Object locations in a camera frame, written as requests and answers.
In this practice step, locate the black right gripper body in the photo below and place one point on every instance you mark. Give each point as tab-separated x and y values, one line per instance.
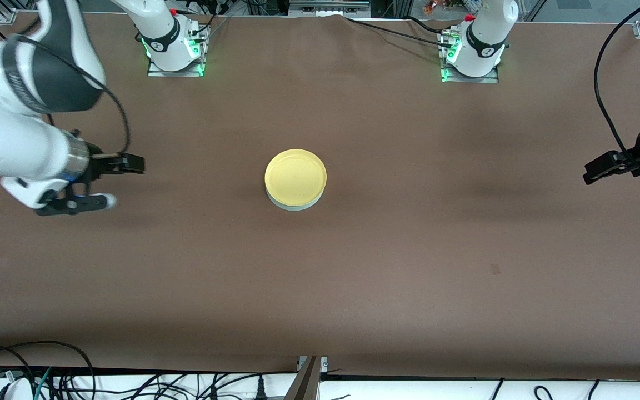
95	165

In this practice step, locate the yellow round plate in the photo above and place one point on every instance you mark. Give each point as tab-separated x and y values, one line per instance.
295	176

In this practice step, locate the pale green round plate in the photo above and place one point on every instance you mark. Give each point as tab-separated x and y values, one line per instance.
298	208

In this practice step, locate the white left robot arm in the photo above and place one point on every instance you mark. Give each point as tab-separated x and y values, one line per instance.
486	33

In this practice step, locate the brown table cover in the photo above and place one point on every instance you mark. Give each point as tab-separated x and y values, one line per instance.
320	289

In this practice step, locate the black power plug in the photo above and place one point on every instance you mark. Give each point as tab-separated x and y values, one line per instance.
261	389

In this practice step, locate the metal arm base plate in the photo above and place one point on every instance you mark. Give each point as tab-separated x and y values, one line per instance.
156	72
492	79

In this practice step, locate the aluminium rail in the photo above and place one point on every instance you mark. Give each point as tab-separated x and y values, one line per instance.
328	6

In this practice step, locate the aluminium frame post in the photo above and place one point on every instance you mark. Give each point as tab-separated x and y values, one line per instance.
304	383

